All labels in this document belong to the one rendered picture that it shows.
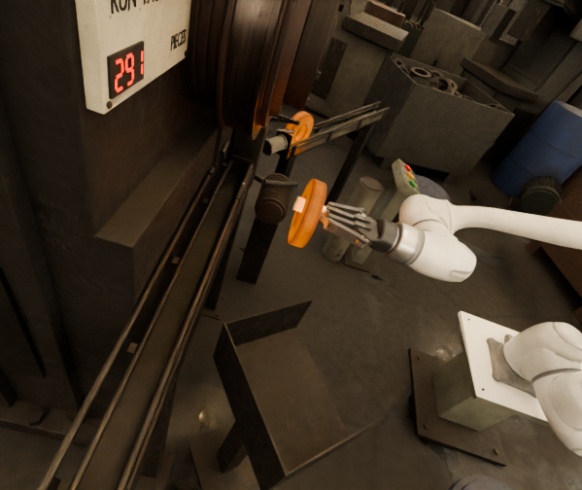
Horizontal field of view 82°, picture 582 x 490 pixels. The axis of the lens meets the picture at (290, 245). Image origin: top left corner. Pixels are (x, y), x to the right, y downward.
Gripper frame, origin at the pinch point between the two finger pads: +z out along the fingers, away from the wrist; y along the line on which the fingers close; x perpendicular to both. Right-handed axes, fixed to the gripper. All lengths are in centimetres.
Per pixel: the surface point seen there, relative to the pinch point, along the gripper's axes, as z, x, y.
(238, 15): 23.7, 29.5, -2.2
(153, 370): 19.2, -23.6, -33.6
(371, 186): -39, -31, 81
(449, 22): -136, 25, 432
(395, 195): -53, -32, 83
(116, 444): 20, -25, -46
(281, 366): -5.2, -23.8, -25.3
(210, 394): 3, -85, -11
